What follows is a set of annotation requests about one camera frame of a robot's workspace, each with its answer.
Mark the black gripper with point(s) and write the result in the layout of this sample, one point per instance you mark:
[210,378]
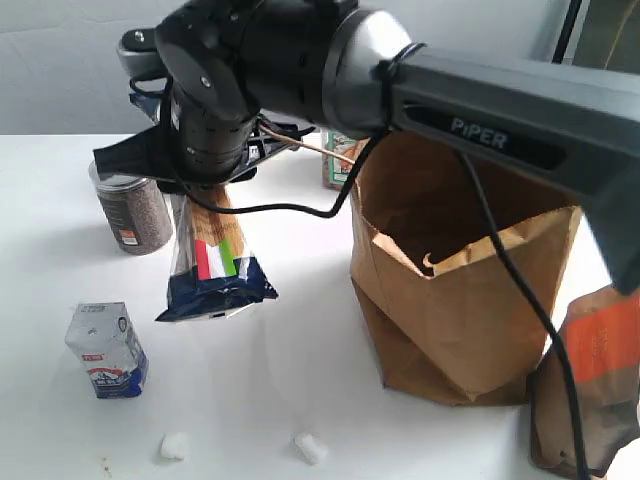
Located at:
[149,155]

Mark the dark seed jar, metal lid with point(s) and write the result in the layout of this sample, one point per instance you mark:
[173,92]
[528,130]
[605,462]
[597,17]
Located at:
[135,210]

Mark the red patterned snack box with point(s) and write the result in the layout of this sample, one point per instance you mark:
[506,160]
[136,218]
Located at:
[335,169]

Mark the brown orange coffee pouch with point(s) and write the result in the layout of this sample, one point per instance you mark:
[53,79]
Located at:
[601,334]

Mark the white backdrop cloth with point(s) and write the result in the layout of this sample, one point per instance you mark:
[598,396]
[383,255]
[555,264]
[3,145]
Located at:
[60,73]

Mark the white foam piece left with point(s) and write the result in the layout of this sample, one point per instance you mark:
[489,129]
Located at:
[174,446]

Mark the brown paper bag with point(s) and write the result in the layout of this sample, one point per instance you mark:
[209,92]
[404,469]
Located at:
[447,322]

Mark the blue white milk carton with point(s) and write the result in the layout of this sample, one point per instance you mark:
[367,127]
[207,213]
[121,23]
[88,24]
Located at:
[103,338]

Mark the white foam piece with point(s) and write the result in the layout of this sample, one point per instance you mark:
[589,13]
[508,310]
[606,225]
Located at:
[311,448]
[174,446]

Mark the white foam piece right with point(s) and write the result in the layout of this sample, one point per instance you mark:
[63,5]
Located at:
[311,448]

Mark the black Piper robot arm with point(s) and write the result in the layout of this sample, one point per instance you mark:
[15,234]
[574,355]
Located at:
[337,65]

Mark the blue spaghetti pasta packet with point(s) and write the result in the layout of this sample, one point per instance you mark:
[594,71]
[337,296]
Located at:
[214,272]

